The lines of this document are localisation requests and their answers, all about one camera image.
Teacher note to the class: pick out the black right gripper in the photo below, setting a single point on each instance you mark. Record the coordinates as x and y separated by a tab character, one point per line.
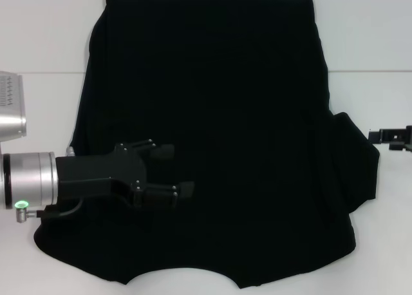
408	137

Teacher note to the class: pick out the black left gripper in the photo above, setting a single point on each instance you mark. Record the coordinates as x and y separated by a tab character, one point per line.
96	172

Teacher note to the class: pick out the black t-shirt white print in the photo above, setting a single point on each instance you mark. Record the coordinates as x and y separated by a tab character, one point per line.
241	114

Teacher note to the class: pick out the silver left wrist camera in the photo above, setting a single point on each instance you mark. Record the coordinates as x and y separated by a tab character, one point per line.
11	114

